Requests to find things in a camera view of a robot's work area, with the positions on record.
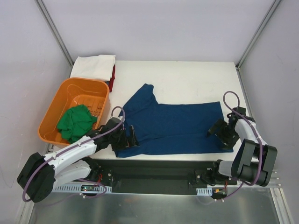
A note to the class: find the red folded t shirt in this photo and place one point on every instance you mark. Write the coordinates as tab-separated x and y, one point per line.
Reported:
111	81

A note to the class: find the white folded t shirt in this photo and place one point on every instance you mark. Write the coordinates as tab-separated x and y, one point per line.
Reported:
94	67

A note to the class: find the slotted cable duct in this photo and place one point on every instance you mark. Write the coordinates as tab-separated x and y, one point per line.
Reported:
82	188
204	191

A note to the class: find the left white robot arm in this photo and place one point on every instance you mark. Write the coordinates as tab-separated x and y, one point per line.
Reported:
42	173

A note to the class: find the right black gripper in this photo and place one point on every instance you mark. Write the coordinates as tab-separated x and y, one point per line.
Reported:
222	131

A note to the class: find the right slotted cable duct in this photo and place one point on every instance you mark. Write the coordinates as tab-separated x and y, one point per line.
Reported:
204	191

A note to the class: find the left slotted cable duct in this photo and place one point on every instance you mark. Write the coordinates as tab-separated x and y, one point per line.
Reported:
82	188

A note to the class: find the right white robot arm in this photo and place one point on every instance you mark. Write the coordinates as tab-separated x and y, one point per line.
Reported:
255	159

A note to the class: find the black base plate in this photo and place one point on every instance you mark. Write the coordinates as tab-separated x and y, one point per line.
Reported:
156	177

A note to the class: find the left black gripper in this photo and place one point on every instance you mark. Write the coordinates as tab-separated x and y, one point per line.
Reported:
124	140

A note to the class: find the orange plastic basket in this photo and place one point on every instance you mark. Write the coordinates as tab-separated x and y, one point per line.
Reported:
94	94

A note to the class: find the aluminium frame rail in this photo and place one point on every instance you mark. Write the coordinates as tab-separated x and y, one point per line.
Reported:
275	181

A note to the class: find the blue t shirt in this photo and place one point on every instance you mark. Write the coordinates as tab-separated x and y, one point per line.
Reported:
163	129

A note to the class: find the green t shirt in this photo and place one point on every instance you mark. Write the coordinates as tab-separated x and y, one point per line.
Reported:
75	123

